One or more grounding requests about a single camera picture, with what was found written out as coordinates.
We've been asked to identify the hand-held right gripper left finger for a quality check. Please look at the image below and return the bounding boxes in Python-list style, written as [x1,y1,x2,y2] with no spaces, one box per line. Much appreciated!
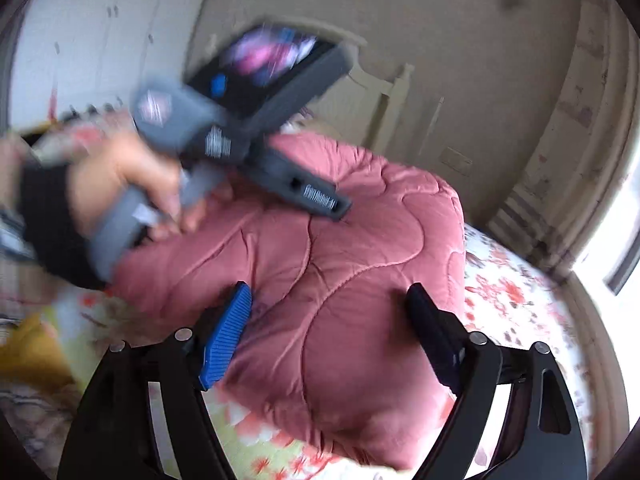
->
[57,281,253,480]

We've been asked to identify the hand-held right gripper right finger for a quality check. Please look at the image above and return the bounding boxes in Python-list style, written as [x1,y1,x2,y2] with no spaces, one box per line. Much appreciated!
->
[404,282,588,480]

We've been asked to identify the pink quilted blanket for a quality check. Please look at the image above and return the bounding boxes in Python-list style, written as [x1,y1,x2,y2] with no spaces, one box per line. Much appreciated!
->
[107,132,468,471]

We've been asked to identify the person's left hand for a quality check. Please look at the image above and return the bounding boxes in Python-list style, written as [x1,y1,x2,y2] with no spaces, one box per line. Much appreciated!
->
[67,132,211,241]

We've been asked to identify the floral bedsheet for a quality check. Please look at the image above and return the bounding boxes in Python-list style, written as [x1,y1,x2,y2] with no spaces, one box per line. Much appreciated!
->
[0,110,601,480]

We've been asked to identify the white wooden headboard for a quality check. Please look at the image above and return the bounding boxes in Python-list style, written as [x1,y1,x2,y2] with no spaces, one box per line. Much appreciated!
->
[295,25,416,161]

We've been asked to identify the white wardrobe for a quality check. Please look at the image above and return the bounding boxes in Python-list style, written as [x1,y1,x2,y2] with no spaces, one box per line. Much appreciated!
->
[10,0,221,126]

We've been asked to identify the yellow cloth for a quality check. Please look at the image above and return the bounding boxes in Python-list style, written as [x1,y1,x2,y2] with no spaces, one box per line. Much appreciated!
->
[0,312,68,393]

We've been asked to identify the thin metal rod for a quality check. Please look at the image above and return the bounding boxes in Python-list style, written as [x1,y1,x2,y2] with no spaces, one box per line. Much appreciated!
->
[417,96,445,158]

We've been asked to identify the brown patterned cloth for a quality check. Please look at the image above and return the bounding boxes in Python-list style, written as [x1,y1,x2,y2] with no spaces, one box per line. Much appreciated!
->
[0,380,86,463]

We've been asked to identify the window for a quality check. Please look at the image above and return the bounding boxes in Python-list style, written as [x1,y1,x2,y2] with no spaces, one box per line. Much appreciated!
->
[575,175,640,301]

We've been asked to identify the printed curtain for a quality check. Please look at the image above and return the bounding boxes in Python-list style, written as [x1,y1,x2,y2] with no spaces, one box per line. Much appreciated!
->
[487,0,640,281]

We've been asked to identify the wall socket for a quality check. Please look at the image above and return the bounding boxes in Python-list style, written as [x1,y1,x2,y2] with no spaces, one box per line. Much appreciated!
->
[440,147,473,176]

